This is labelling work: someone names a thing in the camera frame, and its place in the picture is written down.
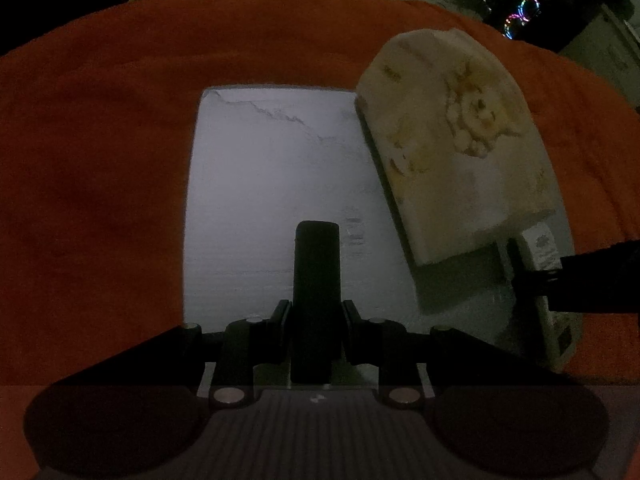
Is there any orange blanket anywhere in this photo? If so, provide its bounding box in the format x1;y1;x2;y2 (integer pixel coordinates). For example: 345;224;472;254
0;0;640;480

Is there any white cabinet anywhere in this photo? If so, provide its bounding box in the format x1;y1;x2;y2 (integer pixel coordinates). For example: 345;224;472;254
557;0;640;109

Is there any computer tower with coloured lights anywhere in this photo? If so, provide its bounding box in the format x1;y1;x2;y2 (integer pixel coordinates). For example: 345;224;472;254
501;0;601;54

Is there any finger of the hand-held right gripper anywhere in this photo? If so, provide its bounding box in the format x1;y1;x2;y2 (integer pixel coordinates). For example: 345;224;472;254
520;240;640;316

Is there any small white printed box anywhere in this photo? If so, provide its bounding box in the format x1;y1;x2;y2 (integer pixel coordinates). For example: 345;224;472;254
515;220;585;368

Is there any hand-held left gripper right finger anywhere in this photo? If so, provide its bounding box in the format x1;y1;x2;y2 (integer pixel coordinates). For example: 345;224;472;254
341;300;587;408

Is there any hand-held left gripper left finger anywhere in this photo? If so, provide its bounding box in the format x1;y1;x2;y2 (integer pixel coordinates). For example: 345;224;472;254
52;300;293;409

